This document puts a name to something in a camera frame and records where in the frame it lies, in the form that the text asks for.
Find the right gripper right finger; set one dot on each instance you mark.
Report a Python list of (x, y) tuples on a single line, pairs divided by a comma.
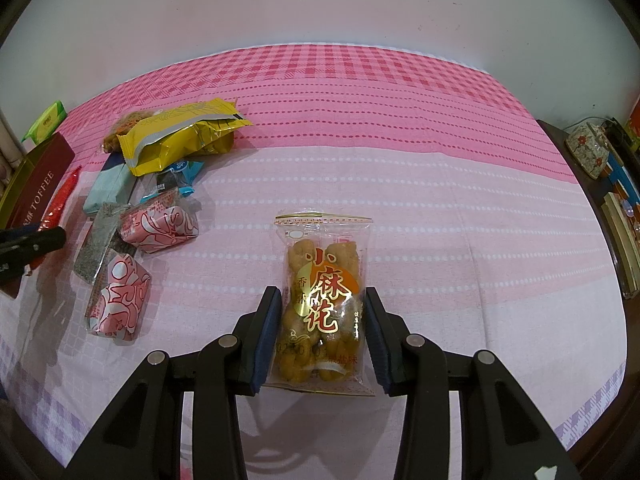
[(504, 435)]

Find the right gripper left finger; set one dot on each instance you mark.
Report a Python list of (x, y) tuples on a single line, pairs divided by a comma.
[(138, 435)]

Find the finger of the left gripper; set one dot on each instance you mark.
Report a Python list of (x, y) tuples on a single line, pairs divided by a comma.
[(22, 245)]

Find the red snack packet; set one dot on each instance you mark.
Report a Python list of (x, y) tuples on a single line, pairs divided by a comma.
[(53, 215)]

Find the silver grey snack packet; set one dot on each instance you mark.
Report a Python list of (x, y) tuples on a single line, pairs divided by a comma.
[(102, 236)]

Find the pink white wafer packet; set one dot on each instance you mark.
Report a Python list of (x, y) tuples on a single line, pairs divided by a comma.
[(118, 297), (159, 223)]

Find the blue plum candy packet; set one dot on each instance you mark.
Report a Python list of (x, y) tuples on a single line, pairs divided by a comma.
[(179, 175)]

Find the fried dough twist packet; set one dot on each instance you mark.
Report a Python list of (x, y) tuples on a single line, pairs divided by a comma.
[(320, 344)]

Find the red gold toffee tin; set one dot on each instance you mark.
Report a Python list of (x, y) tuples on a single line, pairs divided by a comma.
[(34, 182)]

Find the dark blue teal packet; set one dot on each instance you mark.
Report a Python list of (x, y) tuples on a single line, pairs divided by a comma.
[(114, 184)]

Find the dark wooden side shelf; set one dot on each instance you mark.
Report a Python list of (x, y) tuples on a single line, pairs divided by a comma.
[(610, 449)]

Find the green tissue pack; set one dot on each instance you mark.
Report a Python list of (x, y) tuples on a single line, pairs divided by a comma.
[(46, 124)]

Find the clear peanut snack bag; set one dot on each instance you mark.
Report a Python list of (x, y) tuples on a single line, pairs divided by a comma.
[(110, 143)]

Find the pink checkered tablecloth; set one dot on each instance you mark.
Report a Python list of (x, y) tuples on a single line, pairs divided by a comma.
[(425, 179)]

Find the yellow foil snack bag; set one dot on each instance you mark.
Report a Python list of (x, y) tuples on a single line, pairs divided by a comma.
[(194, 129)]

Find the stacked books on shelf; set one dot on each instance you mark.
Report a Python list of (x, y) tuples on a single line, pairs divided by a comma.
[(621, 204)]

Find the floral ceramic container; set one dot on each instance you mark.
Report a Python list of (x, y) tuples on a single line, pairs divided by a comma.
[(586, 143)]

